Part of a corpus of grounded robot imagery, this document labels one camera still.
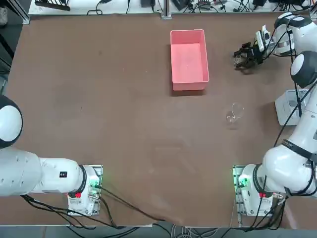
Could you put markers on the pink plastic bin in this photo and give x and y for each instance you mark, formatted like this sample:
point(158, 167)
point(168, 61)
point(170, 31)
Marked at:
point(188, 62)

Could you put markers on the aluminium post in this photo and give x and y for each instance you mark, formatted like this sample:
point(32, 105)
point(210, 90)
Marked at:
point(166, 10)

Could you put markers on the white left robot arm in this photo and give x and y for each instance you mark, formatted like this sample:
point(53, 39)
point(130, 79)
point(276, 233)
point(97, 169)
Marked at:
point(19, 173)

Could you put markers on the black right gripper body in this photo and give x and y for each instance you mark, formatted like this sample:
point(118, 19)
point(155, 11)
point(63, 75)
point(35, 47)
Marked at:
point(256, 55)

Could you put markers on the black power adapter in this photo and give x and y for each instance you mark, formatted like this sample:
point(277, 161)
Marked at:
point(148, 3)
point(180, 4)

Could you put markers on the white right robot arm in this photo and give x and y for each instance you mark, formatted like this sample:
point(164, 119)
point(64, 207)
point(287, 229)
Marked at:
point(280, 168)

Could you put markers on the large glass beaker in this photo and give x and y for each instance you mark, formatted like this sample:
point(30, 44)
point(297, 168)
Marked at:
point(232, 117)

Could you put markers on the aluminium frame rail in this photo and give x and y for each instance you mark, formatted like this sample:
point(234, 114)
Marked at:
point(19, 11)

